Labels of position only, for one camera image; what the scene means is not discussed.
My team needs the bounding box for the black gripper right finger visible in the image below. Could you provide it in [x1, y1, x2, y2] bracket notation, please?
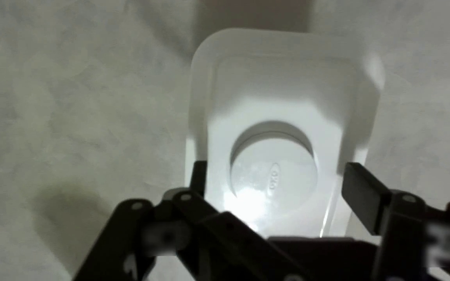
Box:
[340, 162, 450, 281]

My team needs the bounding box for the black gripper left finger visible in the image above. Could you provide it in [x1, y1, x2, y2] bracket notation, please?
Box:
[73, 160, 309, 281]

